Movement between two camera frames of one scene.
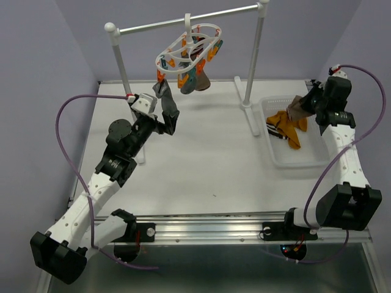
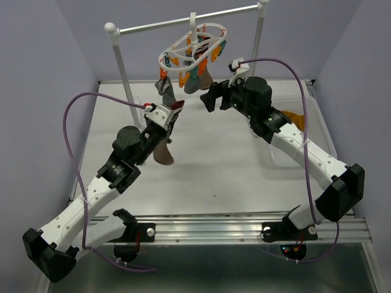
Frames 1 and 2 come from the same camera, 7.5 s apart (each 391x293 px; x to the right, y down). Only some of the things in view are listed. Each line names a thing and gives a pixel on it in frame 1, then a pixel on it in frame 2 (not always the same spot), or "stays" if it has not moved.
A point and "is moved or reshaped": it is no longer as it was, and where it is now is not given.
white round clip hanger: [187, 52] stays
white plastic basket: [312, 152] stays
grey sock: [190, 87] is moved or reshaped
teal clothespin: [192, 75] stays
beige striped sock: [202, 81] is moved or reshaped
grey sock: [164, 92] stays
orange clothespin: [181, 82] is moved or reshaped
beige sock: [295, 110] -> [163, 154]
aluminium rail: [238, 229] stays
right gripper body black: [313, 99] -> [236, 96]
